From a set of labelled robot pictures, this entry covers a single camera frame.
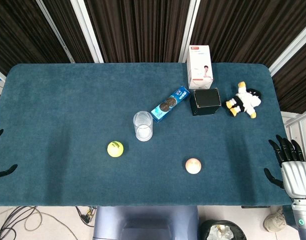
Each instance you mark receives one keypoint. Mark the clear plastic cup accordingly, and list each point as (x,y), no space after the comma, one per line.
(143,126)

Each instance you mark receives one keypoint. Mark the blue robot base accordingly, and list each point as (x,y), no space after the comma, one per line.
(146,222)

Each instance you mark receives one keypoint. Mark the small round peach object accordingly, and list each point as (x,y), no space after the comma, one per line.
(193,165)

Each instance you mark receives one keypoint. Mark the white and red carton box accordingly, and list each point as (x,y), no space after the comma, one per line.
(200,67)

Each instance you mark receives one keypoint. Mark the penguin plush toy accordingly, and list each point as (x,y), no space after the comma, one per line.
(243,99)

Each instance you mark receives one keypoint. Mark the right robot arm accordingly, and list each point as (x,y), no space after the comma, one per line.
(302,217)

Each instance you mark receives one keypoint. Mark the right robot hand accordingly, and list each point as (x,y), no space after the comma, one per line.
(293,170)

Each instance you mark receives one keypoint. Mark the yellow tennis ball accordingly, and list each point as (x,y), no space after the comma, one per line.
(115,149)

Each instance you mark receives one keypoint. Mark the white sneaker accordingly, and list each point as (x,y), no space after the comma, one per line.
(275,221)

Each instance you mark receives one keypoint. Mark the white metal rack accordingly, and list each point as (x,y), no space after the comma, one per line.
(297,125)

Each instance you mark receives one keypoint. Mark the black power plug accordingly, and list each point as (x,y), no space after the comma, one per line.
(86,217)

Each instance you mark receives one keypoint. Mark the black trash bin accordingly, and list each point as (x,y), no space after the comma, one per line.
(222,230)

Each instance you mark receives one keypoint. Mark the blue table cloth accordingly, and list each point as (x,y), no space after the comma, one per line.
(68,112)

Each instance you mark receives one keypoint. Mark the blue Oreo cookie box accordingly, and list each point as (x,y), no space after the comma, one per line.
(170,104)

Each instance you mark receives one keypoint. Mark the black cube box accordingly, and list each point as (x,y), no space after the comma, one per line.
(205,102)

